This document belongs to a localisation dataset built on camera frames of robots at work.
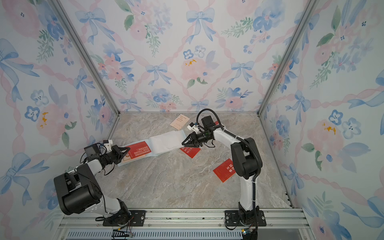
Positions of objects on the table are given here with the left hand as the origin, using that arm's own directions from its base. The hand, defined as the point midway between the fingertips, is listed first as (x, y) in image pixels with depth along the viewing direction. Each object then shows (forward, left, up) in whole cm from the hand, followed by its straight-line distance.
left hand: (130, 147), depth 89 cm
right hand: (0, -33, +3) cm, 33 cm away
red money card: (+3, -36, -9) cm, 37 cm away
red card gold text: (-10, -57, -10) cm, 59 cm away
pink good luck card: (+28, -27, -9) cm, 40 cm away
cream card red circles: (-4, +2, -5) cm, 7 cm away
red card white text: (0, -4, -3) cm, 5 cm away
